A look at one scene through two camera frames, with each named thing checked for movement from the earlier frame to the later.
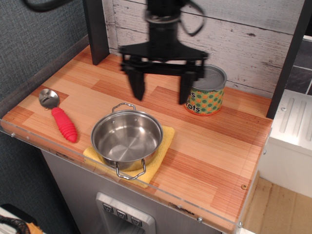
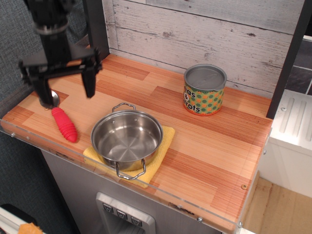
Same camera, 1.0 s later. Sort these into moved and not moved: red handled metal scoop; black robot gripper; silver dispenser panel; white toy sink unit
Moved: black robot gripper
Not moved: silver dispenser panel; red handled metal scoop; white toy sink unit
